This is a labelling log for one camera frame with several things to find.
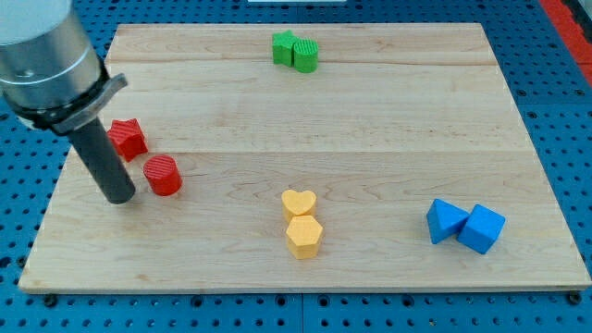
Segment red cylinder block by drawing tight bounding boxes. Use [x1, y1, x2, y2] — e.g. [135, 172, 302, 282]
[142, 154, 182, 196]

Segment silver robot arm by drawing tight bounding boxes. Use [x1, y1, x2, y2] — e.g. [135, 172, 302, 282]
[1, 0, 127, 135]

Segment green star block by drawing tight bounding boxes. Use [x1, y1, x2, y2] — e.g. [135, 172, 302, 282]
[272, 30, 299, 67]

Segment red star block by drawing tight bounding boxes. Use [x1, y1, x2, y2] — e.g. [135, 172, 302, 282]
[107, 118, 148, 162]

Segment light wooden board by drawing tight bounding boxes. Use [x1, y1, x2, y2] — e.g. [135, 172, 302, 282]
[18, 23, 591, 294]

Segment yellow heart block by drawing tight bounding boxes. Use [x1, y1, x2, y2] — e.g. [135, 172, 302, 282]
[281, 190, 317, 223]

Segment yellow hexagon block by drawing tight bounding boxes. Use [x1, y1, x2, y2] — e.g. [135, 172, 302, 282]
[285, 216, 324, 260]

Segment green cylinder block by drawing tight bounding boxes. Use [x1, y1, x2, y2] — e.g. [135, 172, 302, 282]
[293, 39, 319, 73]

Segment blue triangle block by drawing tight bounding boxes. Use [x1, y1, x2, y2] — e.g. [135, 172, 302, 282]
[426, 199, 469, 244]

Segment blue cube block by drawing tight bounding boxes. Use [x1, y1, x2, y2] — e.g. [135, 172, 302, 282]
[457, 204, 506, 254]

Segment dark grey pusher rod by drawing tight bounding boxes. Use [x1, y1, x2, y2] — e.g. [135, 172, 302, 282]
[68, 117, 135, 204]

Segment red strip at corner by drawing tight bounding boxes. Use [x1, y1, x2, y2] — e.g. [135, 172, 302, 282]
[539, 0, 591, 83]

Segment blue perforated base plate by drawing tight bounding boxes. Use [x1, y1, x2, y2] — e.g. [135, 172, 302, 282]
[1, 0, 591, 332]

